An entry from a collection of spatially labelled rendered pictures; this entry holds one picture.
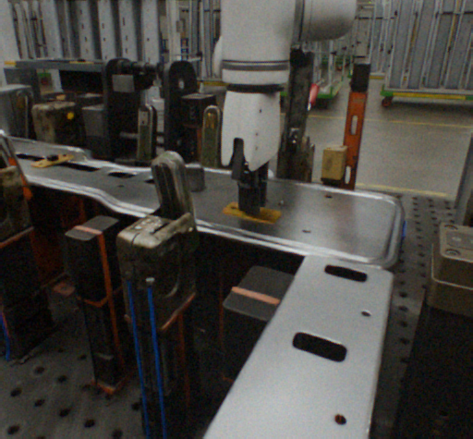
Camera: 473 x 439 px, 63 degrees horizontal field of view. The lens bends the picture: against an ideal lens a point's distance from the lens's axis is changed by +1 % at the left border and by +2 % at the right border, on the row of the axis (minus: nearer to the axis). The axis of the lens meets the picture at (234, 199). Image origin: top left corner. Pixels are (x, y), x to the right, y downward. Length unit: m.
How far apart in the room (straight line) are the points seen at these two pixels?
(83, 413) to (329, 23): 0.65
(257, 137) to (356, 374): 0.28
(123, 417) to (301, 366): 0.42
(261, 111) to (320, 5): 0.13
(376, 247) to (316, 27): 0.27
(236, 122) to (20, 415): 0.56
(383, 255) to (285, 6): 0.31
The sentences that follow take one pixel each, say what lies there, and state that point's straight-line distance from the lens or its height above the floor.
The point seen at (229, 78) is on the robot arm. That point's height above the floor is 1.19.
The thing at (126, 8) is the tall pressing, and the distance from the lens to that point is 5.30.
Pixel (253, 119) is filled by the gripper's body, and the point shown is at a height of 1.15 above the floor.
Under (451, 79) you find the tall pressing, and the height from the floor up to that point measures 0.46.
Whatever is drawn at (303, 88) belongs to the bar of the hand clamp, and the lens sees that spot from 0.70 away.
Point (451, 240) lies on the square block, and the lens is 0.43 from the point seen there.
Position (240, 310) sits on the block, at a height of 0.98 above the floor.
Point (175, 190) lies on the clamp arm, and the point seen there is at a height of 1.08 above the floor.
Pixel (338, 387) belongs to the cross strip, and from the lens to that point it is 0.33.
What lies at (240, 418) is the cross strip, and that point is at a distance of 0.31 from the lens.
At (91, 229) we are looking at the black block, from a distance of 0.58.
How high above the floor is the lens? 1.25
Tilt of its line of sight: 24 degrees down
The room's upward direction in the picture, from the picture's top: straight up
